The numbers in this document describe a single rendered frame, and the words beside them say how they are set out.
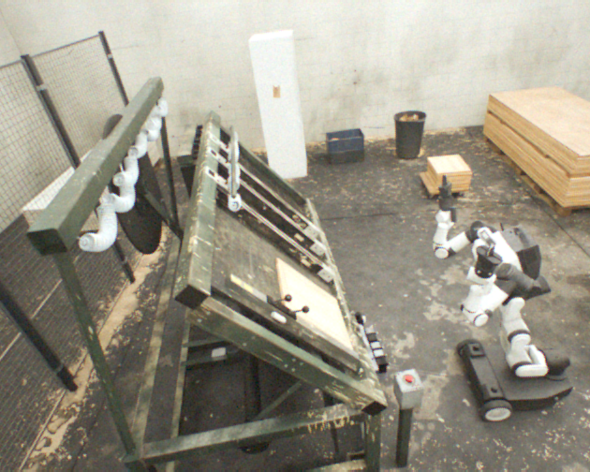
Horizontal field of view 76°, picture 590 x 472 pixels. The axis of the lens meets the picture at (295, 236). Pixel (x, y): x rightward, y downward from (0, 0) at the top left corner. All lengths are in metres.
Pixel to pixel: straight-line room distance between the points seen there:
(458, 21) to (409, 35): 0.77
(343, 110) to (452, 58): 1.98
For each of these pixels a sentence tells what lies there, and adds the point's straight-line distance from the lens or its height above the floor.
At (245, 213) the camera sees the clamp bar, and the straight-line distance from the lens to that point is 2.37.
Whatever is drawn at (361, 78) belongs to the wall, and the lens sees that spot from 7.25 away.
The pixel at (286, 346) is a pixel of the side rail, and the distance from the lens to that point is 1.73.
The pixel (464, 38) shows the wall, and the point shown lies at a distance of 7.54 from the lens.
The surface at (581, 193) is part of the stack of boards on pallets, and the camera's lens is 5.43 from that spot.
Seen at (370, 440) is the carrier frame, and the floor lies 0.50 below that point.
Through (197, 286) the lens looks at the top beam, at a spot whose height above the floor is 1.86.
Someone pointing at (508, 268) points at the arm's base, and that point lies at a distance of 2.27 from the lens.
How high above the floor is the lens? 2.76
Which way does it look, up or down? 35 degrees down
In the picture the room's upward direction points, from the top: 8 degrees counter-clockwise
